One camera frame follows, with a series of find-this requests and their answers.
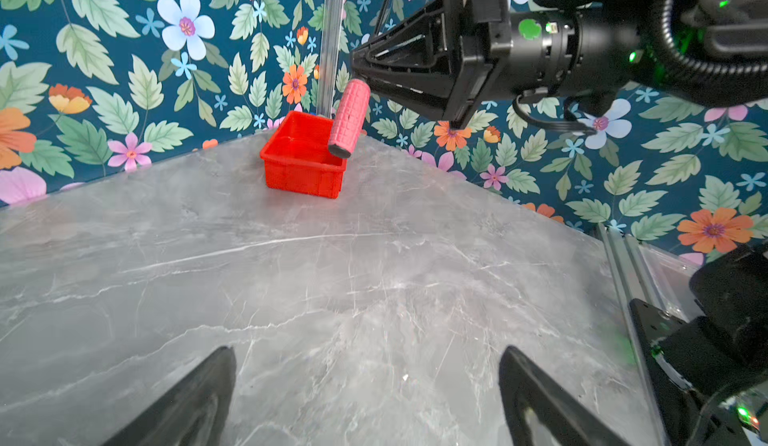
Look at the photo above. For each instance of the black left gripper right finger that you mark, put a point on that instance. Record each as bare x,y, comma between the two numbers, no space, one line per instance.
538,411

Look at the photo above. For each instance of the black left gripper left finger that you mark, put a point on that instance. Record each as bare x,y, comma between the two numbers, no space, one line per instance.
193,412

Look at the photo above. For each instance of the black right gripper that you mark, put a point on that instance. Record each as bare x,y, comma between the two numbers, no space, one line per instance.
450,56

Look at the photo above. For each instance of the red handled screwdriver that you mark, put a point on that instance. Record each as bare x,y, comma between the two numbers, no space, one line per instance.
349,119

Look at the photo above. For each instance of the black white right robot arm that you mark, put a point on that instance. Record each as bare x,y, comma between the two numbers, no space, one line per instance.
709,52

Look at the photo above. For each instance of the red plastic bin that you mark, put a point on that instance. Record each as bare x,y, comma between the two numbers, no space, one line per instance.
297,159

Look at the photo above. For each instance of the aluminium corner post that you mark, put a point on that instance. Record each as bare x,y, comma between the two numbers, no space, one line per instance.
328,58

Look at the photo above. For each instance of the aluminium front rail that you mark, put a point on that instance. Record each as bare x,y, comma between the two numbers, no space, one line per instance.
653,290

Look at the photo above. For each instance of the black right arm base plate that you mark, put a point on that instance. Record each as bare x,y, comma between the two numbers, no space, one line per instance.
716,372

